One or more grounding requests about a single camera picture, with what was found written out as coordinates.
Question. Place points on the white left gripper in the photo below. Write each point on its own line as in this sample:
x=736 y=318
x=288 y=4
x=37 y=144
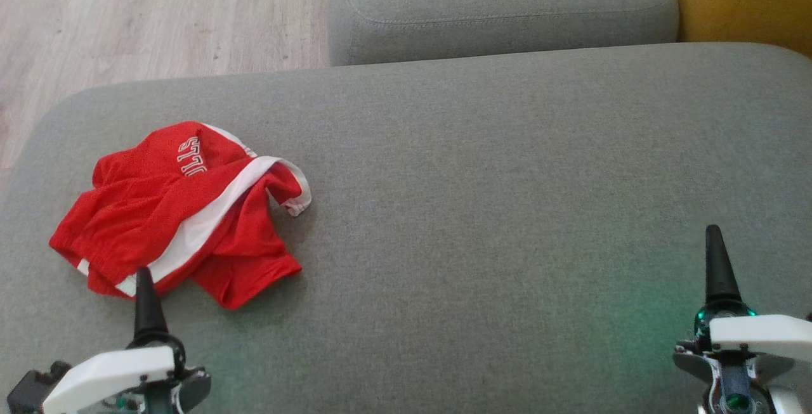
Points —
x=114 y=369

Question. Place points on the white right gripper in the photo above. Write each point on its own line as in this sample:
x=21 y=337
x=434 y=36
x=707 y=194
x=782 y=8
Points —
x=761 y=335

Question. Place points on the red shorts with white trim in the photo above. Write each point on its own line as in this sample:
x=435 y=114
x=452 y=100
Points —
x=139 y=211

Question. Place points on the gray sofa seat cushion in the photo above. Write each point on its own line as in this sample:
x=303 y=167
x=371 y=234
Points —
x=444 y=211

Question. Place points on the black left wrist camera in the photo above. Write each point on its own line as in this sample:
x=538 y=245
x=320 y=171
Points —
x=32 y=392

